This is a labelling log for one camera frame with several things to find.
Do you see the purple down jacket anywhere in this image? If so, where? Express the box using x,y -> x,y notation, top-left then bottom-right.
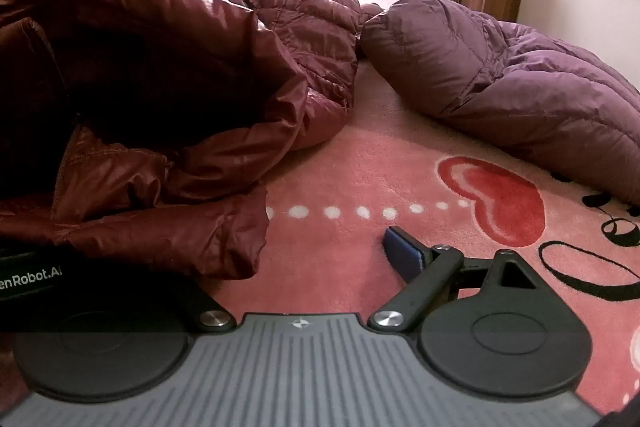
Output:
360,0 -> 640,208

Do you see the maroon down jacket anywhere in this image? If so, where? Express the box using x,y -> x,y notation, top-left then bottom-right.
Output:
0,0 -> 362,280

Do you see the pink printed blanket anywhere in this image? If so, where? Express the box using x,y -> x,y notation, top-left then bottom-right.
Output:
212,0 -> 640,415

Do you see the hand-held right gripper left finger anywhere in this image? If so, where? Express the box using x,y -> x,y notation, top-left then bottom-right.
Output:
150,276 -> 237,334

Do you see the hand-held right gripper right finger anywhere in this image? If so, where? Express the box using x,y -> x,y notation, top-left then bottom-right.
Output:
368,226 -> 540,334

